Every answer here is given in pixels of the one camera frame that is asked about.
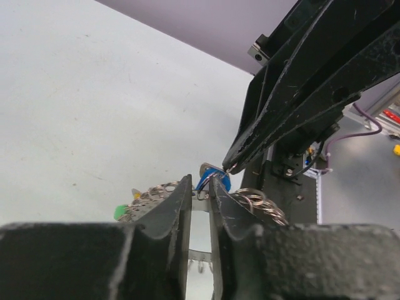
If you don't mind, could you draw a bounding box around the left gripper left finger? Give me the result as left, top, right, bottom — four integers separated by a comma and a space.
1, 175, 192, 299

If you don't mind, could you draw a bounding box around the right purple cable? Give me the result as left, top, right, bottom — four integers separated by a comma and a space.
324, 102, 384, 173

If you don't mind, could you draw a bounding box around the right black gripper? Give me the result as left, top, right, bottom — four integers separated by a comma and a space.
222, 1, 399, 174

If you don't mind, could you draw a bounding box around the key with blue tag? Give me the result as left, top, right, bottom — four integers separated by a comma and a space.
192, 162, 232, 201

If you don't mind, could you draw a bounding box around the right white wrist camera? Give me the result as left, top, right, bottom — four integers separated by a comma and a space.
247, 34, 270, 66

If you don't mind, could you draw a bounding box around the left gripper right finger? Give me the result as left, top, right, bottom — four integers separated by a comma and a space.
209, 178, 399, 299

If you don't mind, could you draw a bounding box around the green key tag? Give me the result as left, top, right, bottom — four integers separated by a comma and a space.
113, 204, 129, 221

